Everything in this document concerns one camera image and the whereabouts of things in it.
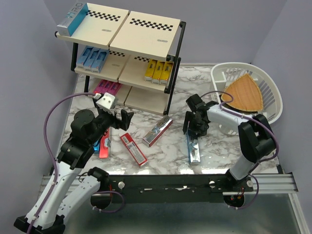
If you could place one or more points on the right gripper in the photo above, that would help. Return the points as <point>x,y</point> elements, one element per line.
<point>201,130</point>

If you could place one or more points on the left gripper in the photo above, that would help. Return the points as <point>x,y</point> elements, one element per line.
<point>124,123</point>

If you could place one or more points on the silver blue R&O box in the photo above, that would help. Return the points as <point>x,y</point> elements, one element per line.
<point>193,151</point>

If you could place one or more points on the pink toothpaste box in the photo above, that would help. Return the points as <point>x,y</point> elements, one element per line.
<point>107,86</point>
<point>113,90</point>
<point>99,88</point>

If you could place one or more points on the blue metallic toothpaste box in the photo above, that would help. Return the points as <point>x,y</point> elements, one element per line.
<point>96,149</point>

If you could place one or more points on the yellow toothpaste box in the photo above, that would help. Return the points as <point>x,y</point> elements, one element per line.
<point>150,70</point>
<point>165,75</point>
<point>158,72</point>

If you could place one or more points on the light blue toothpaste box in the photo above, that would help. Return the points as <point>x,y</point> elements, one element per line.
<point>91,58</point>
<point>84,56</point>
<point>100,60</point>

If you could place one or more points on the pink toothpaste box back side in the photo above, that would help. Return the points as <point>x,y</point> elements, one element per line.
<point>113,90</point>

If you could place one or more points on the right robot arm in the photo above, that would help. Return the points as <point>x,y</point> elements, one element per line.
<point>255,134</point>

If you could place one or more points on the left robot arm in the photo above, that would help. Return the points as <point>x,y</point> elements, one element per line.
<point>54,207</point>

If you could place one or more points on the beige three-tier shelf rack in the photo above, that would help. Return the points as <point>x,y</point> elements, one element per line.
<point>133,40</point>

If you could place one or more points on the silver red R&O box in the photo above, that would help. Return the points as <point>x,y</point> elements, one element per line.
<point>157,131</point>

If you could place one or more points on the red R&O toothpaste box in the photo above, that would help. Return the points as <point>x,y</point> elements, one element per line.
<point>105,145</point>

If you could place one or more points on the red toothpaste box barcode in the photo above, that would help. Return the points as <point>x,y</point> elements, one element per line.
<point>134,150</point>

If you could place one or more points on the white plastic dish basket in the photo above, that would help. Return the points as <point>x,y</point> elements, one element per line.
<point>224,74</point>

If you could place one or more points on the woven wicker fan tray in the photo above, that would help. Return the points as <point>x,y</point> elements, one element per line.
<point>246,94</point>

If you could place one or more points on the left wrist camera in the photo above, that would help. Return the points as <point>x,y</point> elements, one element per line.
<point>105,102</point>

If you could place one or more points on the black mounting rail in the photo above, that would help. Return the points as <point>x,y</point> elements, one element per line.
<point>175,188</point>

